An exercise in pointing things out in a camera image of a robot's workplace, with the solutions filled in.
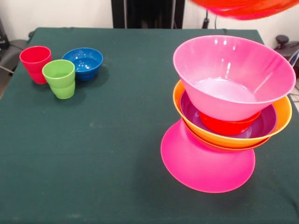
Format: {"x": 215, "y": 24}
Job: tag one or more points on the purple bowl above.
{"x": 191, "y": 112}

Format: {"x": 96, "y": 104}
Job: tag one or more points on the small red bowl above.
{"x": 224, "y": 127}

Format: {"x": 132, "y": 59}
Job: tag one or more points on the pink bowl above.
{"x": 233, "y": 65}
{"x": 208, "y": 170}

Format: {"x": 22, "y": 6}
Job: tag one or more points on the deep red-orange bowl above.
{"x": 233, "y": 149}

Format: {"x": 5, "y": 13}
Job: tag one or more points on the green cup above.
{"x": 60, "y": 81}

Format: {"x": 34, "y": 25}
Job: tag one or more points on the orange bowl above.
{"x": 283, "y": 112}

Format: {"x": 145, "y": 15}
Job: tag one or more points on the shallow red-orange bowl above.
{"x": 245, "y": 9}

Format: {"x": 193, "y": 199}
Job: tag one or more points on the dark green tablecloth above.
{"x": 93, "y": 163}

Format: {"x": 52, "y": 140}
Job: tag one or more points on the blue bowl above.
{"x": 85, "y": 63}

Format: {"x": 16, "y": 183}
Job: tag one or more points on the red cup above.
{"x": 34, "y": 67}

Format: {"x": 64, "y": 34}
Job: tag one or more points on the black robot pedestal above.
{"x": 149, "y": 14}

